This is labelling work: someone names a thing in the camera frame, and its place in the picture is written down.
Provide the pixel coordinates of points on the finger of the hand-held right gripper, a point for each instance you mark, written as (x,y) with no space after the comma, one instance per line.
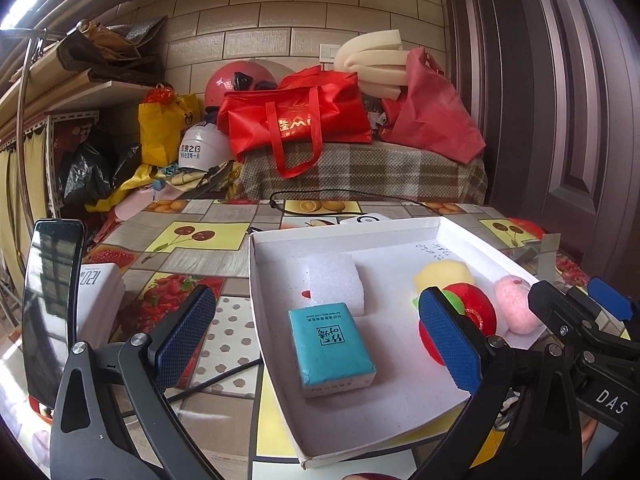
(607,297)
(565,320)

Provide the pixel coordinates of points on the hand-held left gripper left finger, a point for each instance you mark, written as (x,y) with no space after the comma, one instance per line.
(185,340)

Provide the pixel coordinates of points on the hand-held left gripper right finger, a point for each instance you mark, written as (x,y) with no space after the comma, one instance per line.
(450,345)

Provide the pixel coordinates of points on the red plush apple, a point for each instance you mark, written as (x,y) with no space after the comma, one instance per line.
(477,310)

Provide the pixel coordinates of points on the pink plush toy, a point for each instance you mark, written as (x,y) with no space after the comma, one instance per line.
(515,300)

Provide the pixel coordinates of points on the yellow sponge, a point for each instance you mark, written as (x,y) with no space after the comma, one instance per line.
(445,275)

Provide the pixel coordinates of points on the white cardboard box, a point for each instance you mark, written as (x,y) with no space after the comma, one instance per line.
(390,280)

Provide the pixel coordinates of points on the teal tissue pack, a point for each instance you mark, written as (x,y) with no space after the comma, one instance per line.
(330,345)

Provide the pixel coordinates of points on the white foam block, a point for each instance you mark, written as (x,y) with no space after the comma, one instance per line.
(335,280)

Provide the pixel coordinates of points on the fruit print tablecloth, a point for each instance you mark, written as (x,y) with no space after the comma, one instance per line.
(220,320)

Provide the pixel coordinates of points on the white product box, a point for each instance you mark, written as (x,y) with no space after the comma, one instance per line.
(100,300)

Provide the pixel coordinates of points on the flat red bag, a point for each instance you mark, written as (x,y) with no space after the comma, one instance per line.
(525,227)

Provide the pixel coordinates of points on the black smartphone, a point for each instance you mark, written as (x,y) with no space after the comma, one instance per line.
(50,310)

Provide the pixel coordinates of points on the yellow cloth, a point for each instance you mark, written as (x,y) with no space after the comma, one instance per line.
(115,195)

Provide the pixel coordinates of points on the purple panelled door leaf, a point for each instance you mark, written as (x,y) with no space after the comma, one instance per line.
(590,110)

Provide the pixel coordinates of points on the white helmet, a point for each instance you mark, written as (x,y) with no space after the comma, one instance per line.
(202,147)

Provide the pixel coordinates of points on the plaid covered bench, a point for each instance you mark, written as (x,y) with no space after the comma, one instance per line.
(360,170)

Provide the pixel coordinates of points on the black plastic bag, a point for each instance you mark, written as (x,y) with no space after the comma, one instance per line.
(82,170)

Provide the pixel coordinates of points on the yellow shopping bag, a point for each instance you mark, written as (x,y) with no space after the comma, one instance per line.
(162,130)

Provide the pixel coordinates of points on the yellow curtain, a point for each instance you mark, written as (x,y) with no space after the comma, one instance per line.
(10,200)

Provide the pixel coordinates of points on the metal angle rack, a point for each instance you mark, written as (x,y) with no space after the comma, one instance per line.
(50,160)

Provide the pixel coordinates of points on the red non-woven bag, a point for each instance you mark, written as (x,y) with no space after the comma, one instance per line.
(430,110)

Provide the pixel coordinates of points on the red tote bag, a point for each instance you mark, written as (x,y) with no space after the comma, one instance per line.
(295,120)

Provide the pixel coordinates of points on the wooden shelf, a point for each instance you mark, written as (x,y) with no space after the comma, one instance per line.
(100,92)

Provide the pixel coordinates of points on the pink helmet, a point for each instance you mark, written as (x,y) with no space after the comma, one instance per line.
(235,80)

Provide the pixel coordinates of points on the cream foam pads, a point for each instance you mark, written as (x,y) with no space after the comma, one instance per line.
(370,65)

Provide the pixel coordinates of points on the brown bags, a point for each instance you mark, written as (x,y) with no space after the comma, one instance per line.
(110,45)

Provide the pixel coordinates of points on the wall socket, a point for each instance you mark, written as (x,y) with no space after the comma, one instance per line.
(327,52)

